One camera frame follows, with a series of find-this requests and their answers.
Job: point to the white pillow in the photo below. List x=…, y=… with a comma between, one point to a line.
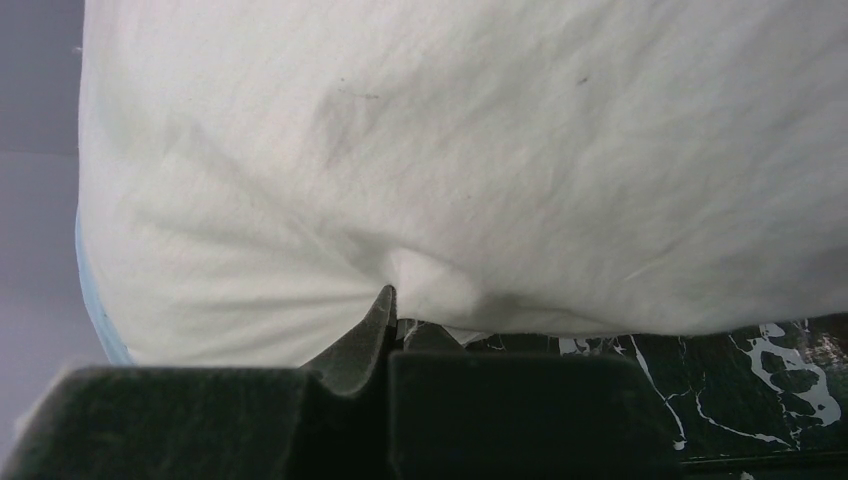
x=253, y=173

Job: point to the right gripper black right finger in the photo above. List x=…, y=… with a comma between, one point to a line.
x=453, y=414

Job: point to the light blue pillowcase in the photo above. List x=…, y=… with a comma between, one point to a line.
x=113, y=346

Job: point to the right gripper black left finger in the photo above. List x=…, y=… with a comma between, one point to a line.
x=324, y=420

